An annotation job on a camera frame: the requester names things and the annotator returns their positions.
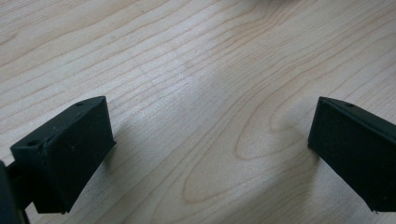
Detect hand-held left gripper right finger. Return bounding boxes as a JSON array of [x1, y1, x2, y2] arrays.
[[307, 96, 396, 214]]

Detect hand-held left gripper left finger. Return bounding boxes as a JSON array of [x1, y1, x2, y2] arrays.
[[9, 95, 117, 215]]

